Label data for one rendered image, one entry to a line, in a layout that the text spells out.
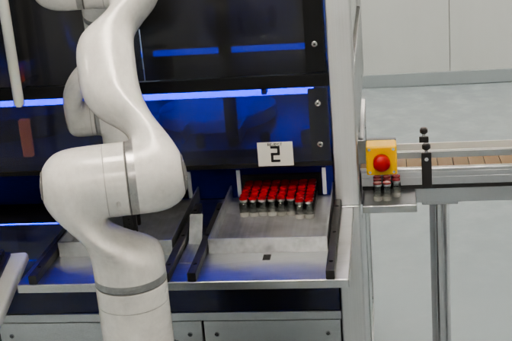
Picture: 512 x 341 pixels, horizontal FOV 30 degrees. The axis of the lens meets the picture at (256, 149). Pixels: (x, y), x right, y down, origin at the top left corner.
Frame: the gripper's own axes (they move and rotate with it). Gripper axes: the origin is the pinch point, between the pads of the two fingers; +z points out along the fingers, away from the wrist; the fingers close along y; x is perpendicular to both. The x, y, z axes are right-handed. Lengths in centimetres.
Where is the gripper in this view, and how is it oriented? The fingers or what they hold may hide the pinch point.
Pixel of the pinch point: (131, 219)
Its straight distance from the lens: 219.0
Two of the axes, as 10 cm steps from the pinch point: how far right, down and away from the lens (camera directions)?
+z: 0.8, 9.5, 3.0
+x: -9.9, 0.4, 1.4
